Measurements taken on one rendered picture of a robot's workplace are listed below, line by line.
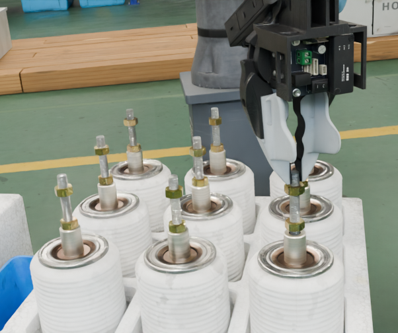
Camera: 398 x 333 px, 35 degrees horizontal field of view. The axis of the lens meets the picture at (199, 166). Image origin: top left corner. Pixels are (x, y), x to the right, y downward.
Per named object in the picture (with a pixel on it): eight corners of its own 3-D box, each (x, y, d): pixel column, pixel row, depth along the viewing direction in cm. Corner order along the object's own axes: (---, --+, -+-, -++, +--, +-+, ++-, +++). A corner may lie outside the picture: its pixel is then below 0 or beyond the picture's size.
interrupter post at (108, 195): (123, 205, 80) (119, 180, 79) (112, 213, 78) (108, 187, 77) (107, 202, 81) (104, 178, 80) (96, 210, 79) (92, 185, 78)
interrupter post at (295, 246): (282, 256, 65) (281, 226, 64) (306, 256, 65) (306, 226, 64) (283, 267, 63) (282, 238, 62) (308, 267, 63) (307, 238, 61)
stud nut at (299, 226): (283, 231, 62) (283, 223, 62) (285, 223, 63) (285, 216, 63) (304, 232, 61) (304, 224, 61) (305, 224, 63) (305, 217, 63)
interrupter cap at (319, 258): (257, 244, 68) (257, 238, 68) (329, 243, 67) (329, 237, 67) (257, 282, 61) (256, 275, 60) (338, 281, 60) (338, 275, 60)
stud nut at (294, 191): (283, 195, 61) (283, 187, 60) (285, 188, 62) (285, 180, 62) (304, 196, 60) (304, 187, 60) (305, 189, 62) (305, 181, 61)
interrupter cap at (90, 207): (151, 199, 81) (150, 194, 81) (118, 224, 75) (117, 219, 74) (102, 192, 84) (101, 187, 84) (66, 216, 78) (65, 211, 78)
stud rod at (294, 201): (289, 244, 63) (288, 173, 60) (290, 240, 64) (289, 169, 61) (299, 245, 62) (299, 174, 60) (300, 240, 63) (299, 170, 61)
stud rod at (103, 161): (113, 192, 79) (105, 135, 76) (110, 195, 78) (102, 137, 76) (106, 192, 79) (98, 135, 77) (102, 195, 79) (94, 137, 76)
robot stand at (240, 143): (190, 211, 136) (178, 72, 125) (277, 201, 137) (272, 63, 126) (198, 252, 118) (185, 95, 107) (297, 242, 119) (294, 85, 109)
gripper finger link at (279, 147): (281, 206, 55) (282, 104, 52) (254, 183, 61) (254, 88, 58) (313, 201, 56) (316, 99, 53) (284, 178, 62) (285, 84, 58)
